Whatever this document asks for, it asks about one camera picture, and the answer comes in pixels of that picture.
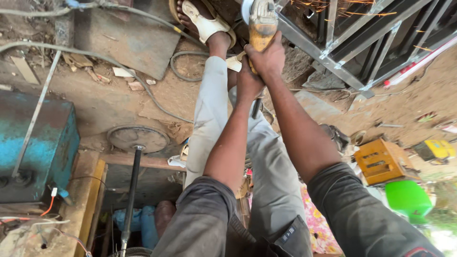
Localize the pink floral cloth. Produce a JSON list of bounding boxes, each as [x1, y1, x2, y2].
[[300, 184, 344, 255]]

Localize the person's grey trousers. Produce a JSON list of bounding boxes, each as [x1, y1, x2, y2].
[[184, 55, 311, 247]]

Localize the cream sandal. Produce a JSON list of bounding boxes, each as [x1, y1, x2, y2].
[[226, 52, 248, 73]]

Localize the yellow wooden plank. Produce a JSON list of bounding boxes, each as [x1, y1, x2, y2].
[[74, 159, 107, 257]]

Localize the person's dark grey jacket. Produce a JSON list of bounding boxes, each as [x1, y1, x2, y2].
[[151, 162, 445, 257]]

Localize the thin metal rod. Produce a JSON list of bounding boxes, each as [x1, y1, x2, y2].
[[12, 50, 62, 178]]

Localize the person's foot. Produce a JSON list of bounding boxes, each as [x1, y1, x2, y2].
[[176, 0, 233, 59]]

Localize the white sandal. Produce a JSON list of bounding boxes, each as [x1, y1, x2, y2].
[[181, 1, 231, 44]]

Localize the grey steel gate frame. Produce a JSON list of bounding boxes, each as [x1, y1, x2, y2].
[[275, 0, 457, 99]]

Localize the blue metal machine box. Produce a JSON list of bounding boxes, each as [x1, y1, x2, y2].
[[0, 89, 80, 205]]

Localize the orange wire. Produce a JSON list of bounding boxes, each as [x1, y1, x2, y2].
[[0, 187, 58, 223]]

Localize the grey looped cable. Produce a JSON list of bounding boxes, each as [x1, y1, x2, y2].
[[170, 51, 211, 82]]

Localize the person's left hand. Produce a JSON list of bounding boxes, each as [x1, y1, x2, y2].
[[236, 55, 267, 105]]

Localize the yellow angle grinder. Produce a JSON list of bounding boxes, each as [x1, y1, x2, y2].
[[241, 0, 280, 120]]

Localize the red white pipe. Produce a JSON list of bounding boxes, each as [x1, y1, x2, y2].
[[383, 35, 457, 88]]

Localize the long grey hose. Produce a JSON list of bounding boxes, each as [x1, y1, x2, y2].
[[0, 41, 194, 124]]

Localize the person's right hand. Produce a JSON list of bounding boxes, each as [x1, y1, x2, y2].
[[244, 31, 286, 80]]

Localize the yellow black power tool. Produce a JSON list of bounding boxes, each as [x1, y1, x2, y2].
[[413, 139, 457, 165]]

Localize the orange welding machine box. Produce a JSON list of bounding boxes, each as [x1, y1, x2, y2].
[[353, 138, 422, 186]]

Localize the flat grey stone slab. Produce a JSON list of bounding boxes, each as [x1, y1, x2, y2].
[[73, 5, 182, 81]]

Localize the round disc stand black pole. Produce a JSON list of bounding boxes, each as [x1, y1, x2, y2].
[[106, 125, 171, 257]]

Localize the green plastic bucket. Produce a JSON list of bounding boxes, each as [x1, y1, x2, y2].
[[384, 180, 433, 225]]

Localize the blue plastic container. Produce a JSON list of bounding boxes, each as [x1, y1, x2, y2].
[[112, 205, 159, 250]]

